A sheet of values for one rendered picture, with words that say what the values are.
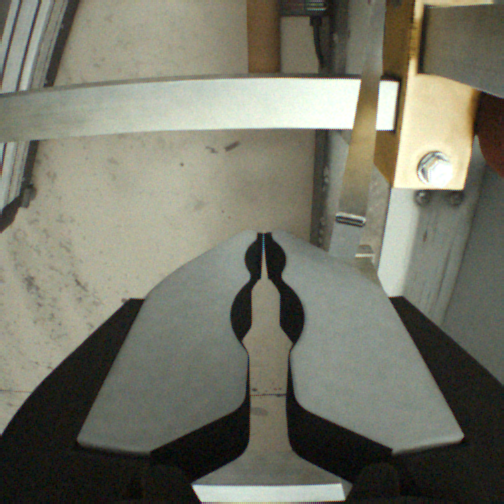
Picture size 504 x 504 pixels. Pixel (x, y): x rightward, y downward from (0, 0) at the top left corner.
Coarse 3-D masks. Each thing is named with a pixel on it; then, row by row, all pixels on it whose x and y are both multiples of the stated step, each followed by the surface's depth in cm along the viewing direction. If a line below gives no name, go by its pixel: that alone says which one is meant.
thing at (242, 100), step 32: (0, 96) 23; (32, 96) 22; (64, 96) 22; (96, 96) 22; (128, 96) 22; (160, 96) 22; (192, 96) 22; (224, 96) 22; (256, 96) 22; (288, 96) 22; (320, 96) 22; (352, 96) 22; (384, 96) 22; (0, 128) 23; (32, 128) 23; (64, 128) 23; (96, 128) 23; (128, 128) 23; (160, 128) 23; (192, 128) 23; (224, 128) 23; (256, 128) 23; (320, 128) 23; (384, 128) 23
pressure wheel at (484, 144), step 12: (492, 96) 20; (480, 108) 21; (492, 108) 19; (480, 120) 21; (492, 120) 19; (480, 132) 21; (492, 132) 20; (480, 144) 22; (492, 144) 20; (492, 156) 21; (492, 168) 22
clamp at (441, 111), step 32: (416, 0) 18; (448, 0) 18; (480, 0) 18; (416, 32) 19; (384, 64) 24; (416, 64) 20; (416, 96) 21; (448, 96) 21; (480, 96) 21; (416, 128) 22; (448, 128) 22; (384, 160) 25; (416, 160) 23
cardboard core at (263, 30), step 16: (256, 0) 84; (272, 0) 84; (256, 16) 86; (272, 16) 86; (256, 32) 88; (272, 32) 88; (256, 48) 90; (272, 48) 90; (256, 64) 92; (272, 64) 92
